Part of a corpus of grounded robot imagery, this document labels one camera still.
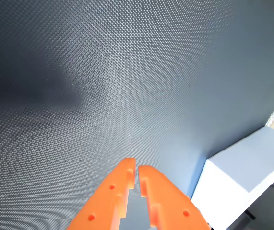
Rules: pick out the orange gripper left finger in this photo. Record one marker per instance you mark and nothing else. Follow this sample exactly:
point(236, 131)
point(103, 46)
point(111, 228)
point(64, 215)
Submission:
point(103, 198)

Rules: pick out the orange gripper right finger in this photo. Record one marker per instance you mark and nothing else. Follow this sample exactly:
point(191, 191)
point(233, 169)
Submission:
point(168, 203)

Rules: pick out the white open cardboard box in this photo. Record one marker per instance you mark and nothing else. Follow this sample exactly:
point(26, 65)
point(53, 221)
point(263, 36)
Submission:
point(223, 191)

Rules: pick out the dark grey textured mat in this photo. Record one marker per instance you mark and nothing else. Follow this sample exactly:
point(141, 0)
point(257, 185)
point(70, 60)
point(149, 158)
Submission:
point(79, 72)

